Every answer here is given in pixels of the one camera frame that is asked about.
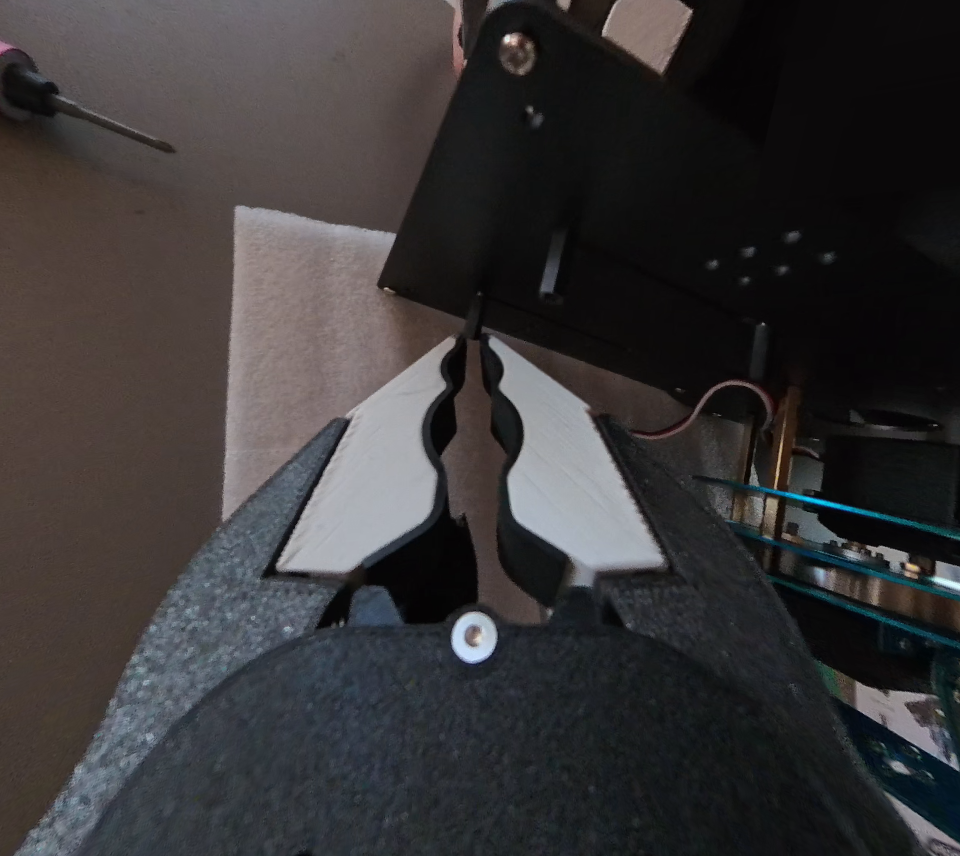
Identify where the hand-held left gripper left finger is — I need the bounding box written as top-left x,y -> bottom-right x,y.
273,334 -> 470,580

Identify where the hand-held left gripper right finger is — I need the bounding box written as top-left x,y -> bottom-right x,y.
480,333 -> 669,576

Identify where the blue toy robot arm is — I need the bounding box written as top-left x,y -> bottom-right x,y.
378,0 -> 960,856

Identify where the dark grey desk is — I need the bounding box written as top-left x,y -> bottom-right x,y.
0,0 -> 459,856

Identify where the white foam sheet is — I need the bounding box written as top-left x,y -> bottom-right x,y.
223,207 -> 751,520

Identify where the dark red screwdriver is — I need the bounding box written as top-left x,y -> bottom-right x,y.
0,34 -> 177,156

